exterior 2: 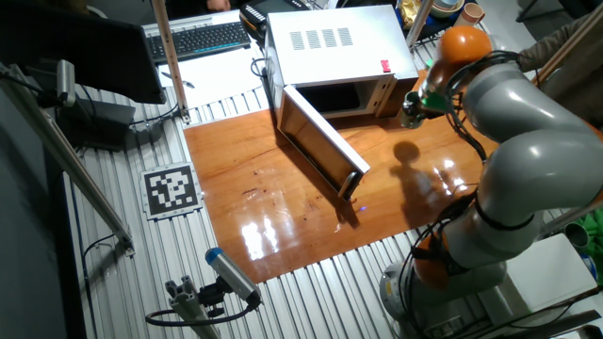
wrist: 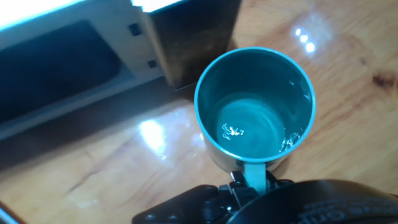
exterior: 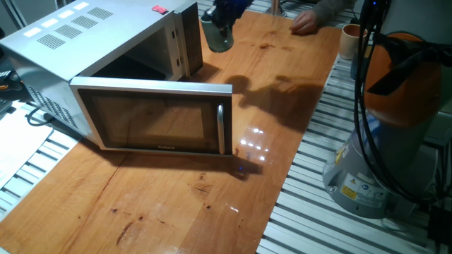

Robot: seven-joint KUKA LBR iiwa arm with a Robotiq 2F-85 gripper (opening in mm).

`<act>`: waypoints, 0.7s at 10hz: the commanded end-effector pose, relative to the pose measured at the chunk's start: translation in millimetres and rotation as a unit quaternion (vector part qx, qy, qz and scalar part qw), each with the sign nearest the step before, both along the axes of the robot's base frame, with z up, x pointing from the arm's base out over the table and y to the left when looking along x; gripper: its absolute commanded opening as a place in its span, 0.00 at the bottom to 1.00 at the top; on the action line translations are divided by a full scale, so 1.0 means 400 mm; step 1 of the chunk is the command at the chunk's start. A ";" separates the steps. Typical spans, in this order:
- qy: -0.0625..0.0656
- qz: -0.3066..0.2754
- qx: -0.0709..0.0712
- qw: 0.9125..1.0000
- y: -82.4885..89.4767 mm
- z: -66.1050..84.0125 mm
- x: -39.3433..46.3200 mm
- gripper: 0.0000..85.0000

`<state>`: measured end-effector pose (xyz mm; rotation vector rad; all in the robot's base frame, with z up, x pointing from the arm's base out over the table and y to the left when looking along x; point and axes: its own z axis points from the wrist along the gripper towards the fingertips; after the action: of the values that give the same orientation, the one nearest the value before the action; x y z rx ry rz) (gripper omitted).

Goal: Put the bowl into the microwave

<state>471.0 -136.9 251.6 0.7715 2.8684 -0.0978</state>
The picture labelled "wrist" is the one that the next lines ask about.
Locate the green ceramic mug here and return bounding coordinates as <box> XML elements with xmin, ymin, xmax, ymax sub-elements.
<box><xmin>193</xmin><ymin>46</ymin><xmax>317</xmax><ymax>194</ymax></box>

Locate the silver microwave oven body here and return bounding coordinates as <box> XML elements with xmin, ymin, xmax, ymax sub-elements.
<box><xmin>0</xmin><ymin>0</ymin><xmax>243</xmax><ymax>141</ymax></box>

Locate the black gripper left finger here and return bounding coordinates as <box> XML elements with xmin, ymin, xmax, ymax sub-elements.
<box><xmin>131</xmin><ymin>184</ymin><xmax>242</xmax><ymax>224</ymax></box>

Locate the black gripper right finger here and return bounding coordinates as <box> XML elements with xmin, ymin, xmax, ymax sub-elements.
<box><xmin>229</xmin><ymin>170</ymin><xmax>295</xmax><ymax>200</ymax></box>

